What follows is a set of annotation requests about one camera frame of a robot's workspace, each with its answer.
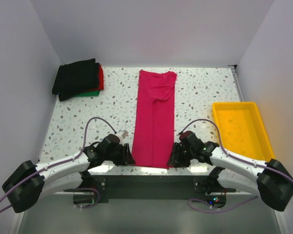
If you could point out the aluminium right side rail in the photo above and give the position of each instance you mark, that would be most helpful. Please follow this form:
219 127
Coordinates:
236 81

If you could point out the red folded t-shirt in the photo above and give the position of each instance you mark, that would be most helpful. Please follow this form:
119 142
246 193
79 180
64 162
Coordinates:
101 79

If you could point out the black folded t-shirt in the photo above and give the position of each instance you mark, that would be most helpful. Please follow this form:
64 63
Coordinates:
76 78

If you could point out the magenta pink t-shirt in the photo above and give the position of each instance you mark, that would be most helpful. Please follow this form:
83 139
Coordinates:
154 127

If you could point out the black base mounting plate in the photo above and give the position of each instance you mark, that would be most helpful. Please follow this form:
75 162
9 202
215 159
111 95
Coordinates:
102 188

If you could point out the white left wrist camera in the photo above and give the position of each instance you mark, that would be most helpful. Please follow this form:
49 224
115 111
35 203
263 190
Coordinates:
122 135

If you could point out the green folded t-shirt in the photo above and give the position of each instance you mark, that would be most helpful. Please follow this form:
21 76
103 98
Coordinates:
90 93

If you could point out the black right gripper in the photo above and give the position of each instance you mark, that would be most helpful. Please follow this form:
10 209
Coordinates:
175 159

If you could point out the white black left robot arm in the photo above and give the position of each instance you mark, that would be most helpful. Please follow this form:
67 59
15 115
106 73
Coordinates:
31 182

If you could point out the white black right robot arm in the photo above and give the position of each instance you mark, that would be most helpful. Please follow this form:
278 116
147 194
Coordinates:
269 181

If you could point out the yellow plastic tray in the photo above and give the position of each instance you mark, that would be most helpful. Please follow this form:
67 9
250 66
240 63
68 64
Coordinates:
242 129

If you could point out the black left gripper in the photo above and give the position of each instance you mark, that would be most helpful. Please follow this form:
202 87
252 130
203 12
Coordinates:
126 158

